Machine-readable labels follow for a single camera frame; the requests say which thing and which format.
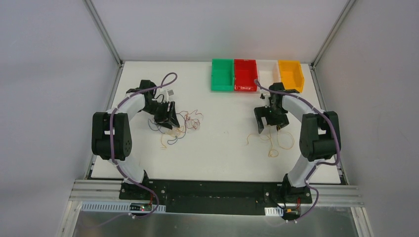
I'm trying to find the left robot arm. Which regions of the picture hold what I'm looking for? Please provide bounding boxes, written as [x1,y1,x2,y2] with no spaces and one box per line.
[91,80,180,200]

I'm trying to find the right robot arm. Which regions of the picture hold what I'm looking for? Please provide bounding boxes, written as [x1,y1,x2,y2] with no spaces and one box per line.
[253,82,341,202]

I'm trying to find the white plastic bin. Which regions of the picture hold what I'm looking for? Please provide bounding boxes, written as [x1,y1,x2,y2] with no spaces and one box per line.
[256,60,281,88]

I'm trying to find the red plastic bin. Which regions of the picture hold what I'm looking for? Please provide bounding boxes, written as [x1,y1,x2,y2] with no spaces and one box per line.
[234,59,258,92]

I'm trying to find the yellow plastic bin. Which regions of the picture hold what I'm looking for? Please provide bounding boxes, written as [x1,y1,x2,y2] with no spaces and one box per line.
[278,60,305,93]

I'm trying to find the green plastic bin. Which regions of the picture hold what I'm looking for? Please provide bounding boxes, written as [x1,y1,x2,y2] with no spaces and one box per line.
[211,59,235,92]

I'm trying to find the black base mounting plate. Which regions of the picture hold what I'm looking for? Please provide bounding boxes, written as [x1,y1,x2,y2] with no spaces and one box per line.
[119,179,312,215]

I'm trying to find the right white cable duct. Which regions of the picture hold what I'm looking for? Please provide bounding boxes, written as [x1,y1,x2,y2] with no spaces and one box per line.
[264,207,284,217]

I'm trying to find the white cable duct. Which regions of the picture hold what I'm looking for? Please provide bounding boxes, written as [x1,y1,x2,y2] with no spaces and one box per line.
[81,201,166,214]
[264,207,284,217]

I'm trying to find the aluminium front frame rail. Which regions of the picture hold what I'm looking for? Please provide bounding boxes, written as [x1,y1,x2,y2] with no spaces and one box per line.
[70,180,365,207]

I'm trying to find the left white cable duct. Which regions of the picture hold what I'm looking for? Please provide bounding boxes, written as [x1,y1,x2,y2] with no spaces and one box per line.
[81,201,166,214]

